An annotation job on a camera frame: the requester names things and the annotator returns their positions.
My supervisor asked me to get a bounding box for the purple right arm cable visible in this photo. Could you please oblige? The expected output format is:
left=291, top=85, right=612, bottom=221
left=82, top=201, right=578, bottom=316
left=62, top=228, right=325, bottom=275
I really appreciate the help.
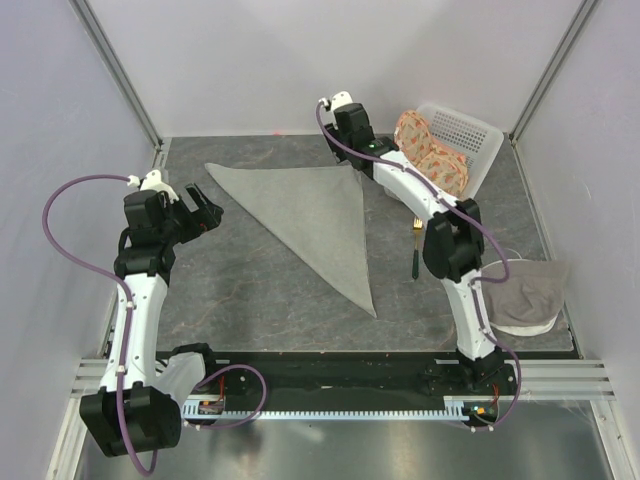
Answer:
left=314, top=102, right=524, bottom=434

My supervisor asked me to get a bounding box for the gold fork green handle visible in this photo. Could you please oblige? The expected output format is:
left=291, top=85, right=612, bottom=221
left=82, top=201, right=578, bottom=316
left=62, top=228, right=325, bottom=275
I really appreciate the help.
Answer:
left=411, top=217, right=423, bottom=280

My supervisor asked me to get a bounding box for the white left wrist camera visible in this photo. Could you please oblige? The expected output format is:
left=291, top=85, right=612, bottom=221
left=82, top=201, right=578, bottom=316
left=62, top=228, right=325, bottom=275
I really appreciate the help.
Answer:
left=127, top=169, right=179, bottom=203

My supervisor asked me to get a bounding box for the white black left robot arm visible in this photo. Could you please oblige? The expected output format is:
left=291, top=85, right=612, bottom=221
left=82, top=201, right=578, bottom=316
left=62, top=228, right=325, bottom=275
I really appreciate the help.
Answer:
left=80, top=183, right=224, bottom=457

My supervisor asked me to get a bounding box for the taupe grey cloth pile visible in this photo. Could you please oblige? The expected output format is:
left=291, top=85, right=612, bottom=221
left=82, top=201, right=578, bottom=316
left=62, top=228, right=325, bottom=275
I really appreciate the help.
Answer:
left=479, top=259, right=572, bottom=329

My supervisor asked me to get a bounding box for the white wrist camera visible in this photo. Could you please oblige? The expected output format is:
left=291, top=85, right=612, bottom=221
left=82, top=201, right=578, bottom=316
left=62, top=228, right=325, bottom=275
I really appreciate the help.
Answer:
left=318, top=91, right=353, bottom=112
left=127, top=169, right=179, bottom=203

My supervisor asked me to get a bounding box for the floral patterned cloth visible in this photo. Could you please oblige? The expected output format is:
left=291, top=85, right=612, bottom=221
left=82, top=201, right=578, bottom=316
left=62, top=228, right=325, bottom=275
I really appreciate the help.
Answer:
left=394, top=110, right=469, bottom=198

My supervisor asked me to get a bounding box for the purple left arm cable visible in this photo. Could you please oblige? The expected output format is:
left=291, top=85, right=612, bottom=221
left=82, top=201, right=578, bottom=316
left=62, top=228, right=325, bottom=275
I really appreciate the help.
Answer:
left=43, top=173, right=269, bottom=474

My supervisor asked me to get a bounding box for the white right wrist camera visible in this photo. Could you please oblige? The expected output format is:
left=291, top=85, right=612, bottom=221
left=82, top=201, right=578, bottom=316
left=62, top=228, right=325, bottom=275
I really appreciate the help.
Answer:
left=318, top=91, right=353, bottom=112

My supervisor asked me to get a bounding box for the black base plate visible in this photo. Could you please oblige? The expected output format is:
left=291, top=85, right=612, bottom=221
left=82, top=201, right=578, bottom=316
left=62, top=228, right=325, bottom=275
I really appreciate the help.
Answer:
left=159, top=344, right=518, bottom=397

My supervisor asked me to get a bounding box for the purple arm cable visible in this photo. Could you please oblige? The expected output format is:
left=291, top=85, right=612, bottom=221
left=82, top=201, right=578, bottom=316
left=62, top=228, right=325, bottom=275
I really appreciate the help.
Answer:
left=43, top=173, right=269, bottom=474
left=314, top=102, right=524, bottom=434

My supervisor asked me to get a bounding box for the white cloth under pile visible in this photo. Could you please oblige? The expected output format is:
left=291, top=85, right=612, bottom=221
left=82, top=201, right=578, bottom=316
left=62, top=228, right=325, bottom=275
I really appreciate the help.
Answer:
left=479, top=247, right=557, bottom=337

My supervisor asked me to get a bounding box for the slotted cable duct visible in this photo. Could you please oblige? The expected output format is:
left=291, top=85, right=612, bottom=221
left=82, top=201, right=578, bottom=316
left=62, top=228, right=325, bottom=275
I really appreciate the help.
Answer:
left=182, top=397, right=497, bottom=424

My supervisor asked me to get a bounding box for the white plastic basket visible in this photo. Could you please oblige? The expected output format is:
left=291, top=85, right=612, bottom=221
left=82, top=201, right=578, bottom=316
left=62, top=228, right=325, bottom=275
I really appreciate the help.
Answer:
left=415, top=104, right=503, bottom=199

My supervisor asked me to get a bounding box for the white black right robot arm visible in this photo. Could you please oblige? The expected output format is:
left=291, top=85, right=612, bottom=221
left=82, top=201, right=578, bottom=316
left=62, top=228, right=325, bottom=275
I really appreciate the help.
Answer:
left=315, top=97, right=503, bottom=394

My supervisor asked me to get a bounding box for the grey cloth napkin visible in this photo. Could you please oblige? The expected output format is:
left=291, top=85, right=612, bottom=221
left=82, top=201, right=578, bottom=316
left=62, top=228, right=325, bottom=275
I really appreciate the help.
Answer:
left=205, top=163, right=377, bottom=317

